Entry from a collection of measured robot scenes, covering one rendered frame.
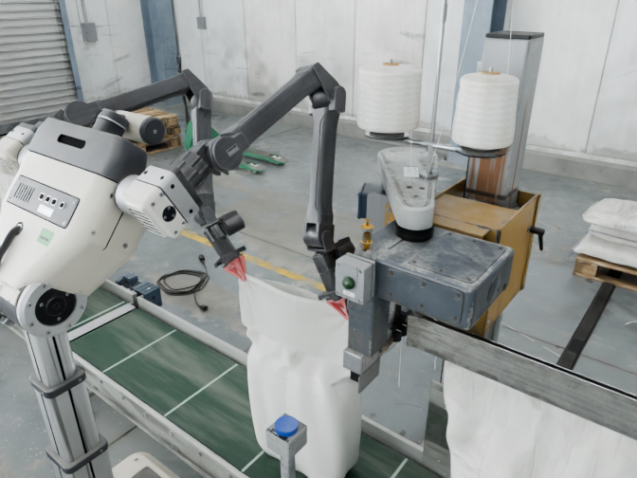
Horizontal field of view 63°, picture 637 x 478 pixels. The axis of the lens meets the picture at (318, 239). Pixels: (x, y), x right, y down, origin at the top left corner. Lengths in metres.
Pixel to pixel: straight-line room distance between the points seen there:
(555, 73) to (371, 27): 2.33
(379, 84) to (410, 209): 0.33
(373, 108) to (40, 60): 7.82
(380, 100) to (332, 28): 6.17
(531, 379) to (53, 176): 1.20
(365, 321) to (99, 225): 0.63
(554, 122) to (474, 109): 5.11
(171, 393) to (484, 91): 1.67
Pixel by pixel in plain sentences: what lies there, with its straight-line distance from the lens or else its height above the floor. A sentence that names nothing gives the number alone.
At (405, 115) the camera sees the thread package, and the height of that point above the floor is 1.58.
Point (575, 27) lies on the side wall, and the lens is 6.21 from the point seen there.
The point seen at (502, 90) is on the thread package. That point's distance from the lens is 1.25.
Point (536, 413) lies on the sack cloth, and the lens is 1.37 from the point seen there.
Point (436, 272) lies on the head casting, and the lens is 1.10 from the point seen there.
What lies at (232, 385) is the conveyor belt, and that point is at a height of 0.38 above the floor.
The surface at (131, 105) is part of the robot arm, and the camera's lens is 1.74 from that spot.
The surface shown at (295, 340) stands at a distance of 1.63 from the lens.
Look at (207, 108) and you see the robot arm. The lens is 1.76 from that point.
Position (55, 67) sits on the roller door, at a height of 0.82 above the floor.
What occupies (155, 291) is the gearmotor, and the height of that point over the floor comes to 0.38.
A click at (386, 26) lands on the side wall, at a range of 7.04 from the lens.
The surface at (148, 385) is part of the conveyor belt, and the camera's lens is 2.36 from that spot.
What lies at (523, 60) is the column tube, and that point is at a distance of 1.44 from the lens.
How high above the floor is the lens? 1.86
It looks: 26 degrees down
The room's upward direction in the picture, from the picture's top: straight up
